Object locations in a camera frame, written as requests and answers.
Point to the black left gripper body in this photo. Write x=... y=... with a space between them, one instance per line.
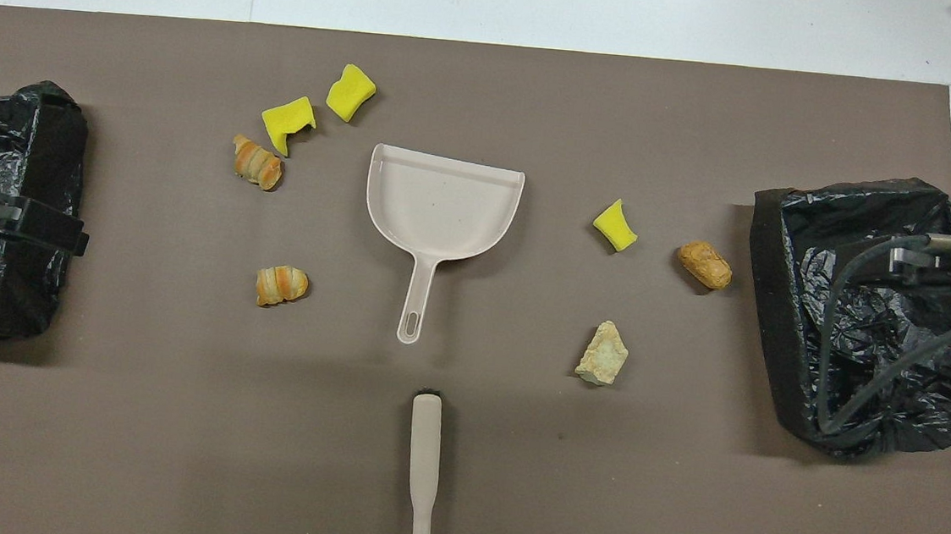
x=46 y=225

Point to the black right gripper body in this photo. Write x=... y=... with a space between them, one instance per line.
x=941 y=282

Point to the small golden croissant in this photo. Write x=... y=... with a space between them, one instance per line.
x=280 y=285
x=259 y=165

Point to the yellow sponge piece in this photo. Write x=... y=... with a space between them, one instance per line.
x=349 y=91
x=286 y=119
x=614 y=225

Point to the beige plastic dustpan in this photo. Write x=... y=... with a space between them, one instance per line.
x=446 y=205

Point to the black bag lined bin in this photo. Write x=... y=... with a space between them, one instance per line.
x=781 y=325
x=24 y=291

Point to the brown bread roll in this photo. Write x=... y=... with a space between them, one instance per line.
x=705 y=265

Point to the pale crusty bread chunk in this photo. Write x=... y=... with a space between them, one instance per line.
x=603 y=355

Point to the brown paper table mat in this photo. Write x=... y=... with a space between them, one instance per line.
x=510 y=473

